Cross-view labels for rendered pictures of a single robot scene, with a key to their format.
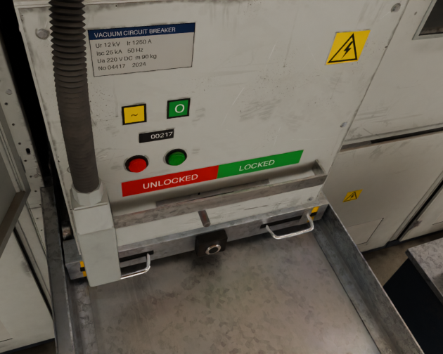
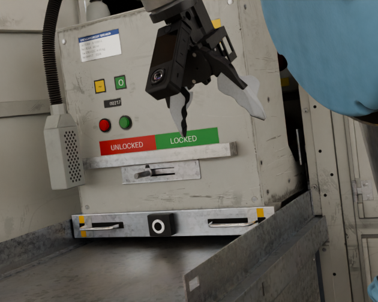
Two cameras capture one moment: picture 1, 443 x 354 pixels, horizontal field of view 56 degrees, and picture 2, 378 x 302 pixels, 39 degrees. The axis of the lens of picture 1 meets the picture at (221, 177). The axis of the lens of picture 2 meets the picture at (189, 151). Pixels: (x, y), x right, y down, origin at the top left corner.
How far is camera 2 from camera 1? 1.16 m
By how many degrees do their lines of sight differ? 65
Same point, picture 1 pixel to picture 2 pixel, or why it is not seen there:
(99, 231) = (51, 129)
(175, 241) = (137, 216)
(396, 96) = not seen: outside the picture
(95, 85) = (83, 67)
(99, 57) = (83, 51)
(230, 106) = not seen: hidden behind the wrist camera
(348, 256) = (262, 242)
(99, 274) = (54, 175)
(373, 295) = (244, 254)
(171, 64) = (111, 53)
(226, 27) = (133, 29)
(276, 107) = not seen: hidden behind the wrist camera
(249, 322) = (138, 266)
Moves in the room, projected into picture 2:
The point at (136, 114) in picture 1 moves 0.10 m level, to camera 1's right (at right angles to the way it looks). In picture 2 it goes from (100, 85) to (120, 79)
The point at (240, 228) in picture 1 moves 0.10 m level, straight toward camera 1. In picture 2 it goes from (188, 217) to (148, 227)
